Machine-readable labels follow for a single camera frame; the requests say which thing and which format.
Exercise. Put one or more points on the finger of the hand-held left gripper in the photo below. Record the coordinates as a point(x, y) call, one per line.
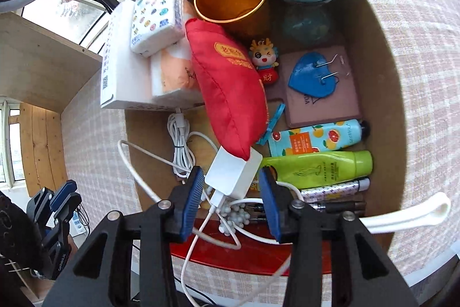
point(64, 192)

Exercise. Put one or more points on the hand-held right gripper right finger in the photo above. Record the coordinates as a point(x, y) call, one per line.
point(271, 206)

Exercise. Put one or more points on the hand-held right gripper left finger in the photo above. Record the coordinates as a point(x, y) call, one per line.
point(190, 206)

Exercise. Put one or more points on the white power adapter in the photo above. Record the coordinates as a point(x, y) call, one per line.
point(233, 174)

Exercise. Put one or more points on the patterned slim tube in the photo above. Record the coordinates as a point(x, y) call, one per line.
point(334, 189)

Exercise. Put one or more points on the red cardboard box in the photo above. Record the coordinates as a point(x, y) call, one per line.
point(233, 260)

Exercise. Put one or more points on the white silicone tongs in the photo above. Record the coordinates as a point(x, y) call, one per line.
point(424, 213)

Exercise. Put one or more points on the pine plank panel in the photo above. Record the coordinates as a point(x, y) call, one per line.
point(39, 148)

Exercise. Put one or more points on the green tube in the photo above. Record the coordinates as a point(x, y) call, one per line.
point(323, 168)

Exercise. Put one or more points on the fruit print cream tube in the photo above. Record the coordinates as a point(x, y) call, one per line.
point(316, 138)

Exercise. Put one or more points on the blue clothespin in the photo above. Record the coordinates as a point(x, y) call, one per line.
point(276, 116)

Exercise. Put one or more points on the brown flat case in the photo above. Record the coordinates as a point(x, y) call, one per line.
point(323, 109)

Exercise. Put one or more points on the red fabric pouch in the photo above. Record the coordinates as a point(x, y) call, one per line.
point(226, 94)

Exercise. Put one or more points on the orange and white tissue pack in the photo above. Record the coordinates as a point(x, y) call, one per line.
point(172, 73)

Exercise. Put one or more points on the white carton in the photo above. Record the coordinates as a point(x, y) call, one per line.
point(118, 69)

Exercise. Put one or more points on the blue heart-shaped clip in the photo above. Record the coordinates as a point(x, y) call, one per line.
point(309, 76)

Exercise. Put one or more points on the light wooden board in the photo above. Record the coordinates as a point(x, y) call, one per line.
point(36, 59)

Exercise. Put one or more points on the small dragon figurine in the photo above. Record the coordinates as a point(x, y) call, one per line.
point(264, 59)

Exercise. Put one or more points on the printed tissue pack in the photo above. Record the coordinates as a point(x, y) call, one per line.
point(154, 15)

